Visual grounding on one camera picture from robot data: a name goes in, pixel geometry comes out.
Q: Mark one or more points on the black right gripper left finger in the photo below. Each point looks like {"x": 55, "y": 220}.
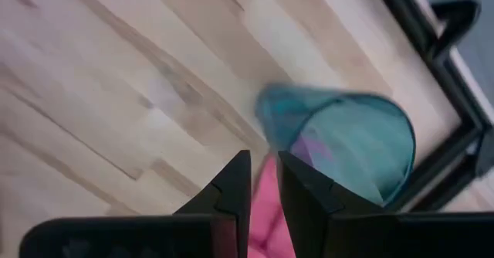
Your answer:
{"x": 231, "y": 196}

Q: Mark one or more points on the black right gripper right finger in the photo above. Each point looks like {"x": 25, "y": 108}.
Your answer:
{"x": 328, "y": 219}

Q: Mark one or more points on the teal translucent plastic cup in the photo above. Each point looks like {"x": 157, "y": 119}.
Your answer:
{"x": 347, "y": 134}

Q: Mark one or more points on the pink cloth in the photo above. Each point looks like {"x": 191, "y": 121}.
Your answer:
{"x": 266, "y": 219}

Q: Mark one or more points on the black table edge frame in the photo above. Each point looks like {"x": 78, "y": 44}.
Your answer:
{"x": 457, "y": 96}

